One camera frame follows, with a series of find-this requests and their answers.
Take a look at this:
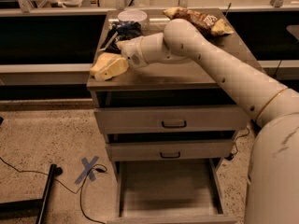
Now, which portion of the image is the top drawer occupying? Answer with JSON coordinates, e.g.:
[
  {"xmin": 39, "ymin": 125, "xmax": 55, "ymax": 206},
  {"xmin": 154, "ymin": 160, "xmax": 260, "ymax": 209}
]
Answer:
[{"xmin": 94, "ymin": 105, "xmax": 249, "ymax": 134}]

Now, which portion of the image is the grey drawer cabinet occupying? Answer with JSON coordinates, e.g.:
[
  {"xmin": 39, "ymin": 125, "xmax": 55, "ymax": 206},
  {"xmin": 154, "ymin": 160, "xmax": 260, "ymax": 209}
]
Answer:
[{"xmin": 86, "ymin": 8, "xmax": 267, "ymax": 224}]

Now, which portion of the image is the white bowl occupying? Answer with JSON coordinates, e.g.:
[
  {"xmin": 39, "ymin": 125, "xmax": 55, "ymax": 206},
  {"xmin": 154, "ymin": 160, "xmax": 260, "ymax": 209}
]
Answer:
[{"xmin": 118, "ymin": 9, "xmax": 149, "ymax": 30}]

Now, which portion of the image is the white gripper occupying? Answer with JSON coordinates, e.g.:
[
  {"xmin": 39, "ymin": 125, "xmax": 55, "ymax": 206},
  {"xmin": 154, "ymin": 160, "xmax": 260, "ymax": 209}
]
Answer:
[{"xmin": 94, "ymin": 37, "xmax": 148, "ymax": 81}]

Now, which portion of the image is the brown chip bag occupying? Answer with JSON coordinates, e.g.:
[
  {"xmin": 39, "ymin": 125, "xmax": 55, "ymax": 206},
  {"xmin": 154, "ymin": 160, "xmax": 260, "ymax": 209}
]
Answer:
[{"xmin": 164, "ymin": 7, "xmax": 234, "ymax": 36}]

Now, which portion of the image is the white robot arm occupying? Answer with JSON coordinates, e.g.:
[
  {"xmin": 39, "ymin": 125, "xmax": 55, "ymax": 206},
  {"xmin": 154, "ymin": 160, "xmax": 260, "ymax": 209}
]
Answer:
[{"xmin": 88, "ymin": 20, "xmax": 299, "ymax": 224}]

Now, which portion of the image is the blue tape cross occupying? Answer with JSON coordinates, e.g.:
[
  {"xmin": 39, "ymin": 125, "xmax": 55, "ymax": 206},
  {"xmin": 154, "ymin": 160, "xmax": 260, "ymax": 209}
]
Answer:
[{"xmin": 75, "ymin": 156, "xmax": 99, "ymax": 185}]

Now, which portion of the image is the yellow sponge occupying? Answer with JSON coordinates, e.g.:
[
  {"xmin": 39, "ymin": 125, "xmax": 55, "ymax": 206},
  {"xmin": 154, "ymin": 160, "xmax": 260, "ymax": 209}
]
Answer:
[{"xmin": 90, "ymin": 52, "xmax": 121, "ymax": 77}]

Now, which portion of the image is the blue chip bag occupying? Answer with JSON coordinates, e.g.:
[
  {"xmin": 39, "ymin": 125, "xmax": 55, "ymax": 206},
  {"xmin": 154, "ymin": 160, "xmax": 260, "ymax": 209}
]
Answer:
[{"xmin": 100, "ymin": 21, "xmax": 142, "ymax": 54}]

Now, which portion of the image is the middle drawer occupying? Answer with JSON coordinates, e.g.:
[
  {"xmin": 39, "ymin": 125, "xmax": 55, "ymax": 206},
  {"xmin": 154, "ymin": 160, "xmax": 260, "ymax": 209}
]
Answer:
[{"xmin": 106, "ymin": 140, "xmax": 233, "ymax": 161}]

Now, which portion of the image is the black stand leg left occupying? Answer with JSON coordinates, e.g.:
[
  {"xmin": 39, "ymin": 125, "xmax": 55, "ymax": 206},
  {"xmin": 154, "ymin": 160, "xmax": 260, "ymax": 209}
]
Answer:
[{"xmin": 0, "ymin": 164, "xmax": 63, "ymax": 224}]

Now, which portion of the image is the open bottom drawer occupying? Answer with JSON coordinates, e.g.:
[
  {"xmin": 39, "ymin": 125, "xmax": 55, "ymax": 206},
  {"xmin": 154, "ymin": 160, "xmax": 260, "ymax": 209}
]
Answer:
[{"xmin": 107, "ymin": 159, "xmax": 236, "ymax": 224}]

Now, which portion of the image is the black cable behind cabinet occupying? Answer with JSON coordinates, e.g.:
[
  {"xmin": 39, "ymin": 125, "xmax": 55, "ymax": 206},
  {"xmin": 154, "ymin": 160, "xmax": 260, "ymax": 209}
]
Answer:
[{"xmin": 224, "ymin": 126, "xmax": 251, "ymax": 161}]

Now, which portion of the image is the black floor cable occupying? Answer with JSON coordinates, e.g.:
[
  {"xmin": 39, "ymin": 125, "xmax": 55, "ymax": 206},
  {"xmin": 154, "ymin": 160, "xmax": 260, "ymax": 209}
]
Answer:
[{"xmin": 0, "ymin": 156, "xmax": 108, "ymax": 224}]

